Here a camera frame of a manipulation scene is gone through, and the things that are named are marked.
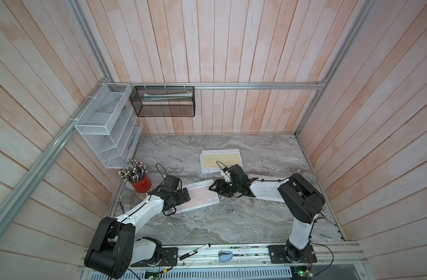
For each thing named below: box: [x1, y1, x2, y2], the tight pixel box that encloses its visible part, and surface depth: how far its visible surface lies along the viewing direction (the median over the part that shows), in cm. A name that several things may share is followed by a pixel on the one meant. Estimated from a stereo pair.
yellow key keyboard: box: [200, 148, 243, 174], surface depth 106 cm
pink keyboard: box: [175, 179, 220, 215], surface depth 92 cm
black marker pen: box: [179, 243, 212, 261], surface depth 76 cm
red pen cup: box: [118, 159, 153, 194], surface depth 85 cm
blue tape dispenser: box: [218, 250, 233, 263], surface depth 74 cm
